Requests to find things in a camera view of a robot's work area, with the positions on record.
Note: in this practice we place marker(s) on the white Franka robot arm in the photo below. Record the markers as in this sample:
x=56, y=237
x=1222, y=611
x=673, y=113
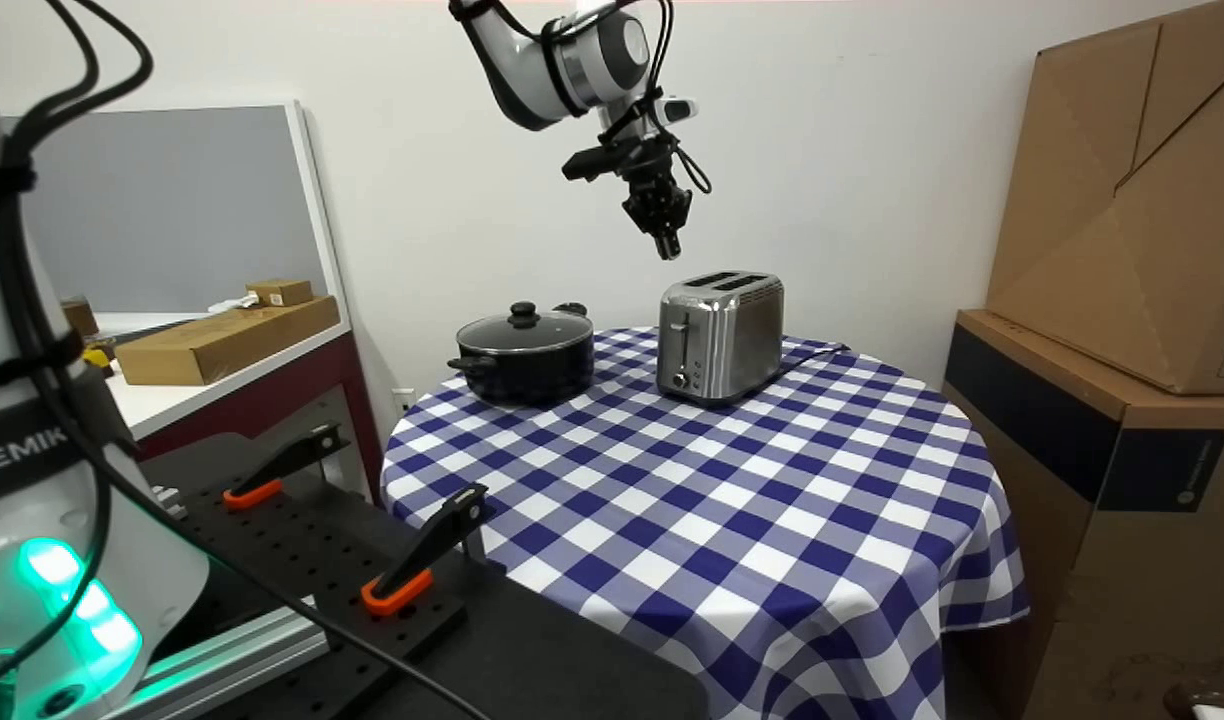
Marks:
x=558, y=64

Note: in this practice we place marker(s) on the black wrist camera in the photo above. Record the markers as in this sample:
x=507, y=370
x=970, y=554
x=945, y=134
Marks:
x=594, y=160

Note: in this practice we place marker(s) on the white desk with red front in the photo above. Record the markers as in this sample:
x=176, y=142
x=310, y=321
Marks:
x=172, y=403

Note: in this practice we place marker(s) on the grey partition panel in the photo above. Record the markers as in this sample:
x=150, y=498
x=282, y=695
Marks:
x=172, y=200

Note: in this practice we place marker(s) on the blue white checked tablecloth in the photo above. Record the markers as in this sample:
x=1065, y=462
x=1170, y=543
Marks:
x=718, y=521

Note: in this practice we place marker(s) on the glass pot lid with knob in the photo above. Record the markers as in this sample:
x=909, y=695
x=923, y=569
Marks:
x=520, y=324

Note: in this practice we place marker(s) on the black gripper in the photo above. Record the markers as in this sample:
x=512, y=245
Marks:
x=655, y=173

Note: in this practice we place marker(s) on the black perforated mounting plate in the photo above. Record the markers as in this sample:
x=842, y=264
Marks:
x=307, y=547

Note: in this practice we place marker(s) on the flat cardboard box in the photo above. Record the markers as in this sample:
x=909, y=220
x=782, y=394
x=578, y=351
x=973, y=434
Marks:
x=227, y=344

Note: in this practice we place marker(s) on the aluminium rail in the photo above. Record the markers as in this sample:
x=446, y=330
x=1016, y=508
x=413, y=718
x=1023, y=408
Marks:
x=236, y=664

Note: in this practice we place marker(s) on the black clamp with orange tip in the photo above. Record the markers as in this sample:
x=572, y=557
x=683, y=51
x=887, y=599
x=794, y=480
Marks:
x=285, y=464
x=427, y=547

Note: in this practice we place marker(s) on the large plain cardboard box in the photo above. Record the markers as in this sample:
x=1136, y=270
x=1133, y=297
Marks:
x=1133, y=200

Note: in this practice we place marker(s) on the black cooking pot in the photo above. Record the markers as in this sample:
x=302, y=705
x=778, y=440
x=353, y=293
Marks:
x=527, y=372

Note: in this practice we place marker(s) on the silver two-slot toaster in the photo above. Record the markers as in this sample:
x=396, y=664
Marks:
x=718, y=333

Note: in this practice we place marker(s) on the small cardboard block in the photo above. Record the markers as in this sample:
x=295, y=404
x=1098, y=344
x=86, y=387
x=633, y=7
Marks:
x=282, y=293

